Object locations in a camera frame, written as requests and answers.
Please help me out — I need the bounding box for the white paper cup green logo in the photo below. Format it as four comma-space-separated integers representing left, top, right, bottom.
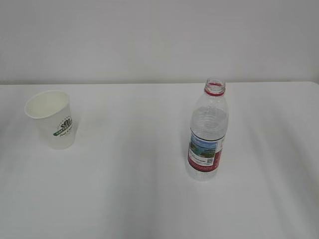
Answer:
24, 90, 75, 150

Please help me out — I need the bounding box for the clear plastic water bottle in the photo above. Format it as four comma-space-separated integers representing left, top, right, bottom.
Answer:
186, 78, 229, 181

